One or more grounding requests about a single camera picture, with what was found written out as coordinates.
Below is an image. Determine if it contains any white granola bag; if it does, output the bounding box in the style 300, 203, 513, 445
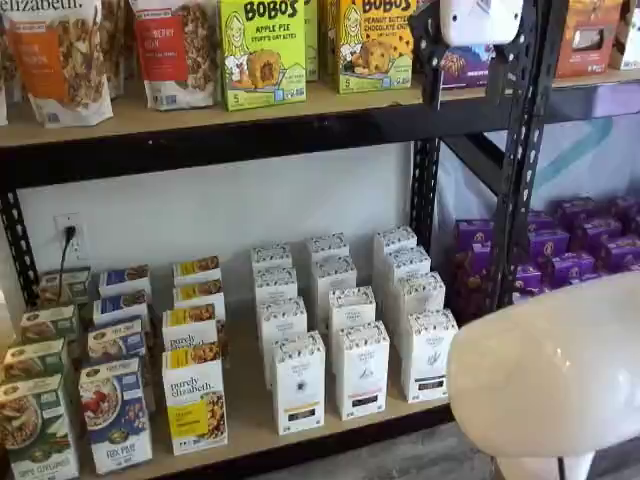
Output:
0, 14, 11, 127

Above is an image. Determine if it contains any yellow Bobo's peanut butter box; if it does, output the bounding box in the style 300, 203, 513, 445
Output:
336, 0, 415, 95

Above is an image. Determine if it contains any white box green strip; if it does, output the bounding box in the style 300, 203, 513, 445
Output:
373, 225, 419, 281
390, 271, 447, 341
383, 245, 433, 301
399, 308, 460, 405

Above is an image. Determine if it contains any white snack box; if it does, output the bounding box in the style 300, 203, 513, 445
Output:
611, 0, 640, 71

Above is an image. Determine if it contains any white box pink strip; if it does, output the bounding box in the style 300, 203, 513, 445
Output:
305, 232, 351, 267
327, 285, 377, 351
311, 255, 359, 334
334, 320, 391, 421

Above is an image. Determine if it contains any black power cord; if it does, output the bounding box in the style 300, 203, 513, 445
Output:
55, 225, 78, 304

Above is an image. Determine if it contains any white box yellow strip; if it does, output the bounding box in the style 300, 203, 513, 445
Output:
271, 330, 327, 436
249, 242, 294, 274
253, 265, 300, 305
256, 296, 309, 390

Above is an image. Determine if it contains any purple snack box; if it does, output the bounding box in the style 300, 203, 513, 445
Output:
526, 228, 572, 267
573, 216, 625, 252
513, 263, 545, 297
548, 251, 597, 290
598, 233, 640, 275
606, 193, 640, 222
451, 246, 502, 325
553, 196, 597, 232
526, 208, 557, 235
453, 218, 497, 255

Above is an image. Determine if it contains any red label granola bag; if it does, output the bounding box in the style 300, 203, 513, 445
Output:
128, 0, 222, 110

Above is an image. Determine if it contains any green oatmeal box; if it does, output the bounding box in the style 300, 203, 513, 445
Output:
38, 266, 94, 310
0, 373, 80, 480
19, 303, 81, 345
0, 337, 70, 387

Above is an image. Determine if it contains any white yellow granola box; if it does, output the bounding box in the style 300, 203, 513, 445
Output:
172, 255, 223, 287
161, 305, 219, 353
172, 278, 227, 321
161, 343, 229, 457

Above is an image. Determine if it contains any white blue oatmeal box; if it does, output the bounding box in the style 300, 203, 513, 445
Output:
97, 263, 152, 300
92, 290, 151, 327
86, 316, 149, 367
78, 356, 154, 475

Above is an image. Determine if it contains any white wall outlet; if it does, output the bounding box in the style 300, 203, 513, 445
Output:
53, 213, 87, 260

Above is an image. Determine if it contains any orange brown snack box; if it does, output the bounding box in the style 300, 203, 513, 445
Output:
554, 0, 625, 80

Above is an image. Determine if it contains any orange label granola bag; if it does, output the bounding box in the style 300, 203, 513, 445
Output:
0, 0, 116, 129

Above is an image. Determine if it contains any white plastic sheet teal stripe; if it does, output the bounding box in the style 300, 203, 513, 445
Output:
439, 117, 640, 214

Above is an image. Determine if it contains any blue snack bar box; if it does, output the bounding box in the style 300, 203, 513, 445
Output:
439, 42, 504, 92

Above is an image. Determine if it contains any green Bobo's apple pie box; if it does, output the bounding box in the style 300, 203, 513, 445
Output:
216, 0, 308, 113
302, 0, 321, 84

